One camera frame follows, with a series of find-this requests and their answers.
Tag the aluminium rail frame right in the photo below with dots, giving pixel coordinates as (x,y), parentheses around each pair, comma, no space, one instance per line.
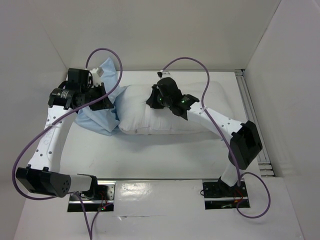
(264,163)

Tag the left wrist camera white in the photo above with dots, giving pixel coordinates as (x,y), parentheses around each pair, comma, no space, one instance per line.
(95,77)

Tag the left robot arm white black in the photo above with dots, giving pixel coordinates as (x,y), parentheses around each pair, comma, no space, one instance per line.
(42,174)

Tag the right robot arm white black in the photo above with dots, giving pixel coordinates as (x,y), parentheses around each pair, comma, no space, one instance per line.
(242,139)

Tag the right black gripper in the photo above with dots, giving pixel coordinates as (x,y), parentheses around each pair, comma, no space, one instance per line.
(154,96)

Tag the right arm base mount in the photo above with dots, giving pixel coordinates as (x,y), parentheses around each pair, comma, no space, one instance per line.
(216,197)

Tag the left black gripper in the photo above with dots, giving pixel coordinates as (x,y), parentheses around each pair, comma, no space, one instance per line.
(104,103)

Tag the light blue pillowcase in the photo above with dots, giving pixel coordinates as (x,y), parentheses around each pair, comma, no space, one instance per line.
(103,121)

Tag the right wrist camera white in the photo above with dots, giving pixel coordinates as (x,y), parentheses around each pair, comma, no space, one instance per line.
(163,74)

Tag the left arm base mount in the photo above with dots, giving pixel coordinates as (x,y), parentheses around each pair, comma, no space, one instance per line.
(101,199)

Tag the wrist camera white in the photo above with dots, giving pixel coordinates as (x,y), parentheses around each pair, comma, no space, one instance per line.
(163,74)
(95,77)

